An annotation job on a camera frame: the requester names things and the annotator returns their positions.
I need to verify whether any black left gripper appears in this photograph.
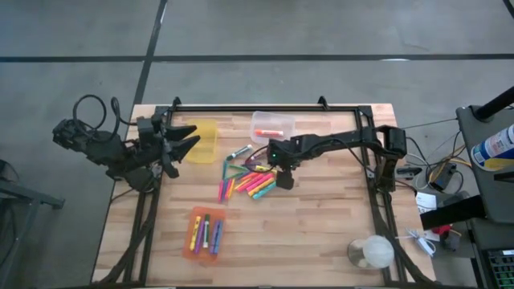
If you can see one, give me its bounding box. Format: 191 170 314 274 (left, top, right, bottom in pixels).
136 113 202 180

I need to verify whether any yellow translucent plastic bin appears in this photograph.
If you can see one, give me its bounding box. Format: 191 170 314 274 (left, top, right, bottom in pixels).
185 119 219 165

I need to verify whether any pink highlighter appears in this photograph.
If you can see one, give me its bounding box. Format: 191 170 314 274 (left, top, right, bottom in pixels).
247 172 275 189
237 174 264 193

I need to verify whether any yellow-orange highlighter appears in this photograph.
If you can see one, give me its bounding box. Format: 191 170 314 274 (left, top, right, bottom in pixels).
247 179 277 197

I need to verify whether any teal highlighter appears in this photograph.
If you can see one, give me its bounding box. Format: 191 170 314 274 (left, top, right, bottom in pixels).
252 183 278 201

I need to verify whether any green-capped whiteboard marker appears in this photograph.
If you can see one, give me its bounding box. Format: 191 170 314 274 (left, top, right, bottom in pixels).
202 214 211 249
226 144 254 161

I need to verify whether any thin orange marker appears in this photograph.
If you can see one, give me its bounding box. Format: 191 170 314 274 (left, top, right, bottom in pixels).
234 172 260 190

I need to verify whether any purple highlighter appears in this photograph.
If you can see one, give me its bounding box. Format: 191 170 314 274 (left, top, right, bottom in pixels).
194 224 205 254
208 219 220 254

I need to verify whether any blue highlighter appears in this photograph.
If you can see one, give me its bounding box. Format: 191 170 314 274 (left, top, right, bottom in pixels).
214 219 225 255

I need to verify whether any clear plastic bin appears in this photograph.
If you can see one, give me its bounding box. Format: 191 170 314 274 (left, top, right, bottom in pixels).
249 111 298 146

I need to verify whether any orange translucent plastic bin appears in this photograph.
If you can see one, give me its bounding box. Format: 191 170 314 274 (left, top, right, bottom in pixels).
182 206 226 264

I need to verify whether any black table clamp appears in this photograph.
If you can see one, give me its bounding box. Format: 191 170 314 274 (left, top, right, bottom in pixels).
395 166 423 180

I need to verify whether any white paper card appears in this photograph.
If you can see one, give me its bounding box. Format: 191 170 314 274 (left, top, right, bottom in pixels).
415 191 438 214

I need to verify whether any grey metal stand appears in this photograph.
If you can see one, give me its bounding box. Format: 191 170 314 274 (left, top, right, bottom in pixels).
0 159 65 289

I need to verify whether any black power adapter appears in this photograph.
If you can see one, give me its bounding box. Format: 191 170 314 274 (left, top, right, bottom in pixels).
427 163 459 190

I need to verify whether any small black object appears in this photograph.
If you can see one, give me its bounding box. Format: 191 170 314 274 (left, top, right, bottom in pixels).
439 231 462 253

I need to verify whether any white and blue spray can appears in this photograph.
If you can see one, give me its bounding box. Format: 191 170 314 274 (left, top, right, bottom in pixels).
470 124 514 173

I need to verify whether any grey cart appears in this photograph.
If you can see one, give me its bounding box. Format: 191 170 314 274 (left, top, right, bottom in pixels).
456 104 514 224

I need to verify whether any black pole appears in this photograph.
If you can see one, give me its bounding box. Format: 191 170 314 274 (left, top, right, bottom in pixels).
473 86 514 122

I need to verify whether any backlit keyboard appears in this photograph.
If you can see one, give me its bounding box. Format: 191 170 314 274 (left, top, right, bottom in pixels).
483 248 514 289

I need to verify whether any black aluminium table frame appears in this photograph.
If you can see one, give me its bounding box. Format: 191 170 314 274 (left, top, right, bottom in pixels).
92 96 439 289

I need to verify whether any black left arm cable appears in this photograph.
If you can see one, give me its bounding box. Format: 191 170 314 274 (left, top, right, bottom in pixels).
71 94 137 132

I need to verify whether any thin black cable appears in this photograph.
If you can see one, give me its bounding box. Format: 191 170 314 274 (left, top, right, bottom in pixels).
397 118 459 132

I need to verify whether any white cable bundle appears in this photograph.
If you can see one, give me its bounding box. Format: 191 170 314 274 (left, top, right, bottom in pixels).
395 227 437 258

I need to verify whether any yellow cable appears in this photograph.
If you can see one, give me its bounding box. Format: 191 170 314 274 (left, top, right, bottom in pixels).
427 156 473 184

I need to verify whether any black strap bar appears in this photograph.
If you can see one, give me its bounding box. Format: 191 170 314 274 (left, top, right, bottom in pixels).
419 194 487 231

